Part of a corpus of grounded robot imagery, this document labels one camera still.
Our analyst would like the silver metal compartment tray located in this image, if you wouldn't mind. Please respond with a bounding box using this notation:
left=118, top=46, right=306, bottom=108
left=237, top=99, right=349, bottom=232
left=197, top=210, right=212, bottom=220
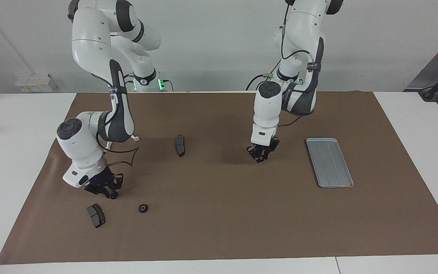
left=306, top=138, right=355, bottom=188

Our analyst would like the dark grey brake pad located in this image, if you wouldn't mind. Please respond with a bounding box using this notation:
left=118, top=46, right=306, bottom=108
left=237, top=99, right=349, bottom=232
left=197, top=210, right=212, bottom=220
left=87, top=204, right=106, bottom=229
left=175, top=134, right=186, bottom=158

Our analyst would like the brown paper table mat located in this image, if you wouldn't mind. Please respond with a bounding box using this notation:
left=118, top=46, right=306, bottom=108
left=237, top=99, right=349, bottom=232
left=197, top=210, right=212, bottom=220
left=0, top=91, right=438, bottom=265

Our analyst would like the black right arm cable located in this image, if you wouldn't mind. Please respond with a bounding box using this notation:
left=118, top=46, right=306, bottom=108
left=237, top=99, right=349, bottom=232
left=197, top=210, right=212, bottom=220
left=96, top=129, right=140, bottom=168

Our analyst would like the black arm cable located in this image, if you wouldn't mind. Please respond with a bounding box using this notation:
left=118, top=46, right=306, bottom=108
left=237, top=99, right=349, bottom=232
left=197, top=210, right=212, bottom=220
left=96, top=129, right=140, bottom=168
left=278, top=0, right=318, bottom=128

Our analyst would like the white plastic half-ring clamp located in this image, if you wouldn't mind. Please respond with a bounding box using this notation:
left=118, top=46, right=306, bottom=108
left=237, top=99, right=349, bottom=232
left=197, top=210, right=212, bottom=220
left=105, top=134, right=140, bottom=150

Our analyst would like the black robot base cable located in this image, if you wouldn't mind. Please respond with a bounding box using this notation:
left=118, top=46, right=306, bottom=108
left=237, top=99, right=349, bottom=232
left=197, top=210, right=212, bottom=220
left=246, top=73, right=277, bottom=92

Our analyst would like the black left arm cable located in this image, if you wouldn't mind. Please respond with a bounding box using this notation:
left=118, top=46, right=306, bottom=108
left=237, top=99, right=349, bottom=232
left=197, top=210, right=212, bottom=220
left=278, top=0, right=318, bottom=128

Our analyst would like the white wall socket box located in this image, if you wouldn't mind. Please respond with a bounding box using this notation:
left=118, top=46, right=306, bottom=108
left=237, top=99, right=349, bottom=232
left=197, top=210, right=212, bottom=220
left=15, top=73, right=58, bottom=93

